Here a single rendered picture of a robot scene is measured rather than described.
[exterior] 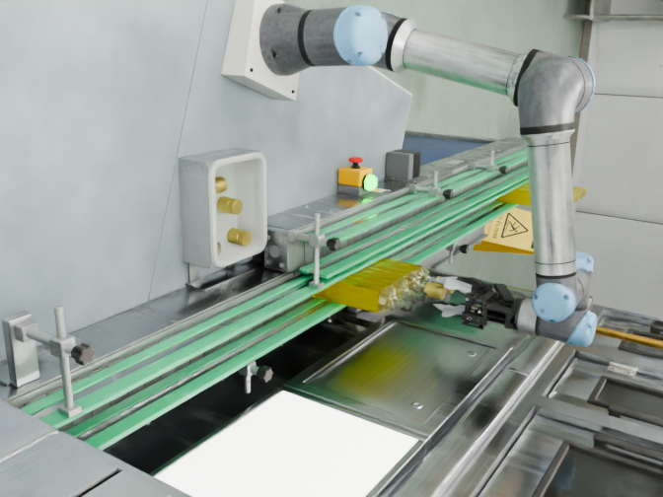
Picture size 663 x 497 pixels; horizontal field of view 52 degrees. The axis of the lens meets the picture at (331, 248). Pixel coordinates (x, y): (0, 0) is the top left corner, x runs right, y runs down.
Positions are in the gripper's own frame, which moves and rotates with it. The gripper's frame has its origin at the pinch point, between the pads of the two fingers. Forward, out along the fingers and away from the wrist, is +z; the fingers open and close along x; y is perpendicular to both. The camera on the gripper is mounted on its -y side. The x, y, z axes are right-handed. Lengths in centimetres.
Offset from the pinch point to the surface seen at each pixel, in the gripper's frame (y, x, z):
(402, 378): 21.1, 13.0, -1.5
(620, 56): -574, -44, 78
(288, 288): 27.3, -3.8, 24.3
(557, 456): 24.7, 16.8, -36.3
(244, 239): 30.8, -14.3, 33.9
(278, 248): 24.4, -11.3, 29.3
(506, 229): -312, 70, 86
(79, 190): 67, -31, 40
